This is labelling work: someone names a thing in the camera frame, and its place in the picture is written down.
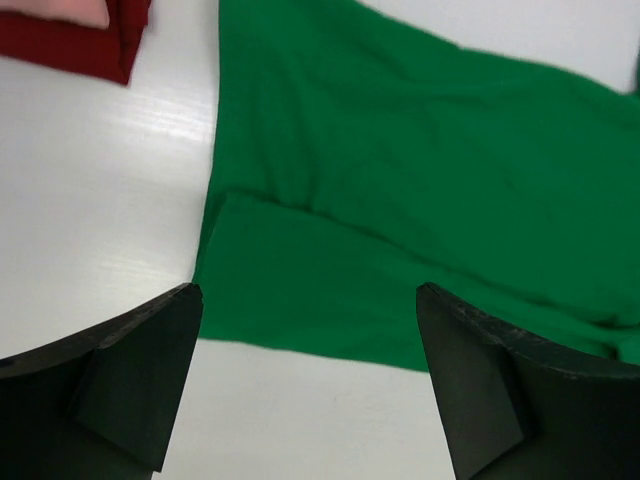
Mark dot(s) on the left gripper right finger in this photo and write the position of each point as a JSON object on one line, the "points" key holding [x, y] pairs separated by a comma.
{"points": [[514, 405]]}

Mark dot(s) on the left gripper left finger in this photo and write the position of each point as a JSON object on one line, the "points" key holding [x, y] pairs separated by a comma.
{"points": [[101, 403]]}

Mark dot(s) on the green t-shirt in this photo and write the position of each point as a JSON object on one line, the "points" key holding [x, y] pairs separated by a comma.
{"points": [[357, 158]]}

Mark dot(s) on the dark red folded t-shirt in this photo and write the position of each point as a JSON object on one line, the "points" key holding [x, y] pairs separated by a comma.
{"points": [[107, 54]]}

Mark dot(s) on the pink folded t-shirt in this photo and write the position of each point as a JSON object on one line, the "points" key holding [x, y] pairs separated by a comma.
{"points": [[88, 13]]}

